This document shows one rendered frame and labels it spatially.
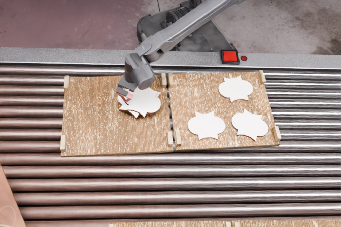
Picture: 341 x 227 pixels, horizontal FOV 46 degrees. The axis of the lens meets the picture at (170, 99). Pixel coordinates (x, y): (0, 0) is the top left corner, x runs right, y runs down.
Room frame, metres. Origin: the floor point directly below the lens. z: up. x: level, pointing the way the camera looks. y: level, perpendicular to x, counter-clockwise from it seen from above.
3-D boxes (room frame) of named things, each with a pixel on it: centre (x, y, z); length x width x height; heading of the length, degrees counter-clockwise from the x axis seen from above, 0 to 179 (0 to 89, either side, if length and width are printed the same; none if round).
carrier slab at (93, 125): (0.78, 0.20, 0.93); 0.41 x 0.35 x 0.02; 103
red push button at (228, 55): (1.16, -0.23, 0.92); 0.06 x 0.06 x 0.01; 10
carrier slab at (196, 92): (0.88, -0.21, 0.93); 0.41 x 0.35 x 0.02; 104
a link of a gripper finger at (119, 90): (0.80, 0.16, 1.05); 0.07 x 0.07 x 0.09; 74
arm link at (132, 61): (0.83, 0.14, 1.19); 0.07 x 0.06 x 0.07; 37
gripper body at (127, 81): (0.83, 0.15, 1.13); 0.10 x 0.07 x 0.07; 164
